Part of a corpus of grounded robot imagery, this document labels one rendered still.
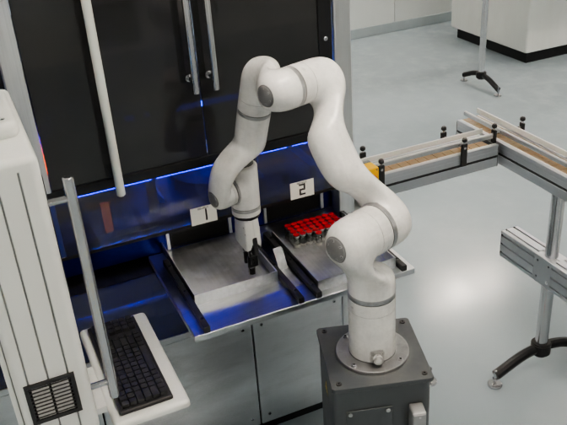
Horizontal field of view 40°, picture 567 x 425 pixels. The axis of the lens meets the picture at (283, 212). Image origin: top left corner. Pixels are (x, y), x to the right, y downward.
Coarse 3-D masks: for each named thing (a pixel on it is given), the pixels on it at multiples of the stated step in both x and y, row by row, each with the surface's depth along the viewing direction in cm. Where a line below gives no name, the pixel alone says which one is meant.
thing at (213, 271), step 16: (208, 240) 253; (224, 240) 253; (176, 256) 246; (192, 256) 245; (208, 256) 244; (224, 256) 244; (240, 256) 243; (176, 272) 236; (192, 272) 237; (208, 272) 236; (224, 272) 235; (240, 272) 235; (256, 272) 234; (272, 272) 228; (192, 288) 229; (208, 288) 228; (224, 288) 223; (240, 288) 225
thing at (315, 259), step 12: (276, 240) 248; (324, 240) 248; (288, 252) 240; (300, 252) 243; (312, 252) 243; (324, 252) 242; (384, 252) 236; (300, 264) 232; (312, 264) 236; (324, 264) 236; (312, 276) 225; (324, 276) 230; (336, 276) 224; (324, 288) 224
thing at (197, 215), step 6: (210, 204) 240; (192, 210) 238; (198, 210) 239; (204, 210) 240; (210, 210) 240; (216, 210) 241; (192, 216) 239; (198, 216) 240; (204, 216) 240; (210, 216) 241; (216, 216) 242; (192, 222) 240; (198, 222) 240; (204, 222) 241
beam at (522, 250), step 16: (512, 240) 307; (528, 240) 304; (512, 256) 310; (528, 256) 300; (544, 256) 293; (560, 256) 292; (528, 272) 302; (544, 272) 293; (560, 272) 285; (560, 288) 287
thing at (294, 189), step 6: (306, 180) 251; (312, 180) 252; (294, 186) 250; (300, 186) 251; (306, 186) 252; (312, 186) 253; (294, 192) 251; (306, 192) 253; (312, 192) 254; (294, 198) 252
